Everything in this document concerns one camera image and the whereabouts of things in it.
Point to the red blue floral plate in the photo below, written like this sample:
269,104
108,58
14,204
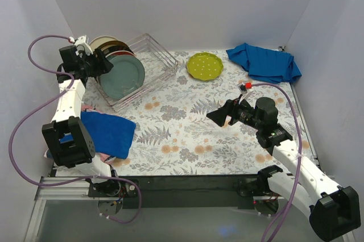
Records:
119,53

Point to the wire dish rack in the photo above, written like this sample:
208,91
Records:
160,66

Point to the cream plate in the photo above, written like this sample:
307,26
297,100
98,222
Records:
95,43

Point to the pink patterned cloth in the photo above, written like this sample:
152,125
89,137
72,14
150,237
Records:
108,159

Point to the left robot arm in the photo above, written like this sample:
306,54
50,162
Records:
67,138

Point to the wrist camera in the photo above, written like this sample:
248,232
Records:
245,91
82,42

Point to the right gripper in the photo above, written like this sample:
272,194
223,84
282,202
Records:
230,112

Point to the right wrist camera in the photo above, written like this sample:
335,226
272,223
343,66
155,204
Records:
245,91

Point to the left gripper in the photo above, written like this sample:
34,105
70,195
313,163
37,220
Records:
95,63

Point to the blue cloth at back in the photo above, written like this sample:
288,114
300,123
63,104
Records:
265,64

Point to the dark brown plate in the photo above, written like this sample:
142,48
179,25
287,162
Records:
113,46

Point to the floral tablecloth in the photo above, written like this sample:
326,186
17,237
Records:
173,136

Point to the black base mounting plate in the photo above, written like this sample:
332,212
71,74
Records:
241,191

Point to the grey-blue plate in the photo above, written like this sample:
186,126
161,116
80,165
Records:
127,75

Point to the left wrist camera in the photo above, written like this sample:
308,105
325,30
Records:
82,42

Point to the green polka dot plate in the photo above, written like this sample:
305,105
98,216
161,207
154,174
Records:
204,66

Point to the blue folded towel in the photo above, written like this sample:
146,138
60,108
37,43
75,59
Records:
111,135

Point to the aluminium frame rail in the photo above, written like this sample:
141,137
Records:
77,190

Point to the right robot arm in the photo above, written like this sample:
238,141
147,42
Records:
332,210

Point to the pink polka dot plate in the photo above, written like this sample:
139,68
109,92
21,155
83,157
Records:
102,80

